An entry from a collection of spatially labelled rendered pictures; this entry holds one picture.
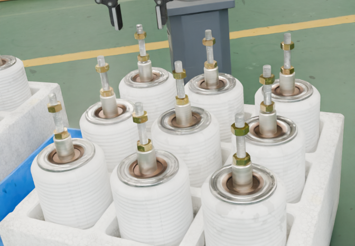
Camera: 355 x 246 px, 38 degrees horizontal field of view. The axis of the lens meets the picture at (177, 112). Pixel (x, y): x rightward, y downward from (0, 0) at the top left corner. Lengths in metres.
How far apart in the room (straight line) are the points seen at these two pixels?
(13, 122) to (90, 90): 0.52
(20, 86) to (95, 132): 0.32
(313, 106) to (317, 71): 0.69
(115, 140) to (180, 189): 0.16
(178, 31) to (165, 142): 0.43
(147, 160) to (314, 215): 0.21
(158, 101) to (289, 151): 0.26
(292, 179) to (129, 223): 0.22
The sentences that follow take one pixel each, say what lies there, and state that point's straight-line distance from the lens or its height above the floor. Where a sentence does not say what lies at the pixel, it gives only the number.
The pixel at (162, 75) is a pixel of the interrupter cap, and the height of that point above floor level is 0.25.
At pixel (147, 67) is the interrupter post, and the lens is 0.83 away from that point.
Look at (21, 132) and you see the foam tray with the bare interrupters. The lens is 0.98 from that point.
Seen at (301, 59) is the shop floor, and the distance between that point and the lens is 1.51.
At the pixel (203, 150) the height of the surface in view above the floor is 0.23.
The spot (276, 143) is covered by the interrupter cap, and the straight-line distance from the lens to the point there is 0.64.
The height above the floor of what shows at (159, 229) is 0.20.
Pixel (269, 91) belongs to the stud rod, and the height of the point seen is 0.31.
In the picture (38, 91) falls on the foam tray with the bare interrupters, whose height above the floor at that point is 0.17.
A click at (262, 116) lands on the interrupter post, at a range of 0.65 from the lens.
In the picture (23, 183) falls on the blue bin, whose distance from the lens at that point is 0.95.
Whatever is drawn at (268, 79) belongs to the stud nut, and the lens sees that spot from 0.63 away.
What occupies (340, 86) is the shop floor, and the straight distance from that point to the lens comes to 1.36.
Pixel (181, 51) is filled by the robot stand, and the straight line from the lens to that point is 1.08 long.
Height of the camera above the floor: 0.60
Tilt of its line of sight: 28 degrees down
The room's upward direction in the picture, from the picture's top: 7 degrees counter-clockwise
